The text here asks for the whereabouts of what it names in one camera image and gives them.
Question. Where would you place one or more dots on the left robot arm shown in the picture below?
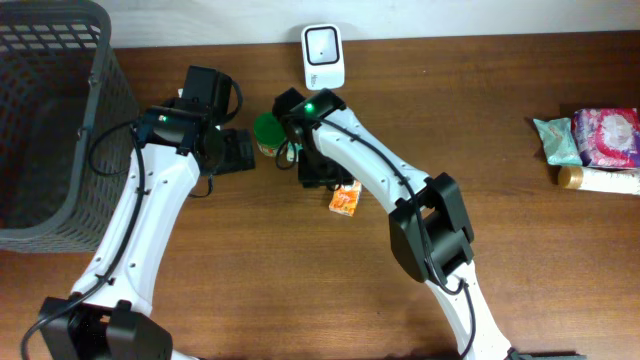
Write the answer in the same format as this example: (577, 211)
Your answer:
(107, 314)

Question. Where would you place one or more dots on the orange Kleenex tissue pack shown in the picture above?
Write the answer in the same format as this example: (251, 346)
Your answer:
(345, 200)

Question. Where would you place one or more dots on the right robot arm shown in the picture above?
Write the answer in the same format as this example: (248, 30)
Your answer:
(431, 234)

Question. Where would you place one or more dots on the white bamboo print tube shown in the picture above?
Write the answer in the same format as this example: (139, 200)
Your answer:
(589, 179)

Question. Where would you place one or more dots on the grey plastic mesh basket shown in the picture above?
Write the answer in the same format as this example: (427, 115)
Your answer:
(64, 99)

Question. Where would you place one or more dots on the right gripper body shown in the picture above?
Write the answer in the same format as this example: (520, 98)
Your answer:
(317, 173)

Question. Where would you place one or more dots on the teal wet wipes pack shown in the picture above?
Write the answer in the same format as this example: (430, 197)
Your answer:
(558, 142)

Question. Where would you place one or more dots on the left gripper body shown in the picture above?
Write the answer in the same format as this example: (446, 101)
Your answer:
(227, 153)

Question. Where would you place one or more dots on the green lid jar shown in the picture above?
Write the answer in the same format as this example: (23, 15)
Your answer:
(269, 134)

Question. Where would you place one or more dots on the red purple pad package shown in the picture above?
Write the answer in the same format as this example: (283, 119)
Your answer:
(607, 137)

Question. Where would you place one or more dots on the teal Kleenex tissue pack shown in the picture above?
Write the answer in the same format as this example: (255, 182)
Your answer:
(293, 150)

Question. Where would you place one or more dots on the white barcode scanner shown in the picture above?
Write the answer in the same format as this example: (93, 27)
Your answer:
(323, 57)

